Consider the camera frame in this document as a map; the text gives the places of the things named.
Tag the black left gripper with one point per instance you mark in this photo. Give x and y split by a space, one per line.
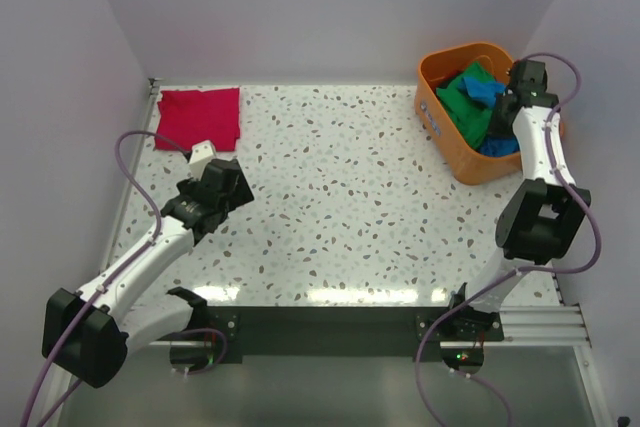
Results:
241 194

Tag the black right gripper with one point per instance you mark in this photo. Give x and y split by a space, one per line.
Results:
496 128

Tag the blue t shirt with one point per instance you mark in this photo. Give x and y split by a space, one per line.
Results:
485 93

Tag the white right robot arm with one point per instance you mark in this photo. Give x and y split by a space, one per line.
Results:
542 218

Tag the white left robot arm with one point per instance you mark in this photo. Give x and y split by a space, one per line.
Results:
84 330

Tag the green t shirt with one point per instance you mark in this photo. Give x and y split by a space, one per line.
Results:
471 117

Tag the folded red t shirt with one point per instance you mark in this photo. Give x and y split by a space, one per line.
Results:
189 117

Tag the orange plastic basket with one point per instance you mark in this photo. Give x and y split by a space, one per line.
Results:
467 165

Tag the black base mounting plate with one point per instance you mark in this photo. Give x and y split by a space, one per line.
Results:
344 331

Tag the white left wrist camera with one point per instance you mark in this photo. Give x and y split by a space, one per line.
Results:
200 156

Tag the aluminium frame rail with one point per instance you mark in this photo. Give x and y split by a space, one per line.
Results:
559 326

